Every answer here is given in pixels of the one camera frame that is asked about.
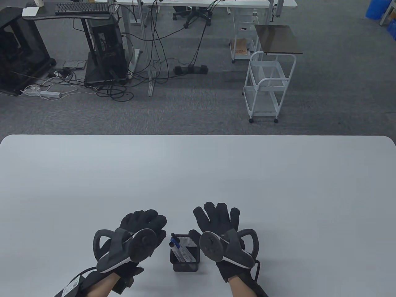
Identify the black mesh pen holder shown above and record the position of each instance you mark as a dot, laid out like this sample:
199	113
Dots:
185	267

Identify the white power strip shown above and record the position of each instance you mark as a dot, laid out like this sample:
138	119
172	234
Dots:
49	93

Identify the person's right forearm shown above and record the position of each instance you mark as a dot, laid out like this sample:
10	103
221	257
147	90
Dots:
243	289

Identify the blue crate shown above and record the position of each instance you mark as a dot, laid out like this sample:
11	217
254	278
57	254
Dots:
392	32

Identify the clear plastic bottle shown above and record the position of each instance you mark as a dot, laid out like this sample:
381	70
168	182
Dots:
255	18

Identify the black keyboard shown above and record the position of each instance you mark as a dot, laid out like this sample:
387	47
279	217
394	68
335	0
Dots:
80	8

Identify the blue bin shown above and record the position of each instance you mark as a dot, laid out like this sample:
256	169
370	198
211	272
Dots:
376	10

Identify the white shelf cart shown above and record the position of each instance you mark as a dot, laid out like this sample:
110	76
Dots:
241	55

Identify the black computer tower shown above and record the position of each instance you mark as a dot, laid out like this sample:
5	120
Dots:
108	46

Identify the black office chair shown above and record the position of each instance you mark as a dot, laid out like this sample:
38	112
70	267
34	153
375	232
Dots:
196	14

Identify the white cup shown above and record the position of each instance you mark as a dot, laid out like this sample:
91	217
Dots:
39	2

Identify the gray network box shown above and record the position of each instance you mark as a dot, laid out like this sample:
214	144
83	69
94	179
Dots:
74	65

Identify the person's left hand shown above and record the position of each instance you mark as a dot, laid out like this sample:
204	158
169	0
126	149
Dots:
142	221

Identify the dark gray tracking controller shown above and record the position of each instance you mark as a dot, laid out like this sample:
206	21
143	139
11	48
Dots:
235	252
117	253

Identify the black labelled sensor box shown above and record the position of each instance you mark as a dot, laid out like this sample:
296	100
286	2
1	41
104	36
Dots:
69	289

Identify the black power adapter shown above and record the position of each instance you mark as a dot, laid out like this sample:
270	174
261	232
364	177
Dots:
63	73

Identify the long white desk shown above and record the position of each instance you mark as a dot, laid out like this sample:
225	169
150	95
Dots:
185	3

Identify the cardboard box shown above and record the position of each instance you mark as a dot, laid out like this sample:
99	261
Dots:
239	46

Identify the blue capped white marker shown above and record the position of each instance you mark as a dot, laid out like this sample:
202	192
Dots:
175	238

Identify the person's right hand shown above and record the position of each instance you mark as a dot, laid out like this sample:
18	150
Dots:
218	219

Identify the white table frame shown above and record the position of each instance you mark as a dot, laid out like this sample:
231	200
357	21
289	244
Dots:
386	17

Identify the black desk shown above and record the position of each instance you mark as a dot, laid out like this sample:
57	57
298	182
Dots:
46	14

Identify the brown side table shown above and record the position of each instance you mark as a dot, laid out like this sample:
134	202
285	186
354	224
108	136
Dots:
278	38

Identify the black capped white marker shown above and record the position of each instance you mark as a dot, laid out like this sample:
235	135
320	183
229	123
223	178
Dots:
172	244
182	256

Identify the white paper sheet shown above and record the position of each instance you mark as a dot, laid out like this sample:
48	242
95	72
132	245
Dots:
30	11

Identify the short white desk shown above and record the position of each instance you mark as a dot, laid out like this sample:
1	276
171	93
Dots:
287	3

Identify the black power strip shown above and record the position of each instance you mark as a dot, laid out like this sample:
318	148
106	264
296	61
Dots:
190	70

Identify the white rolling cart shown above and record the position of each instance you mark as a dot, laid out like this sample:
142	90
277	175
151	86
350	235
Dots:
263	103

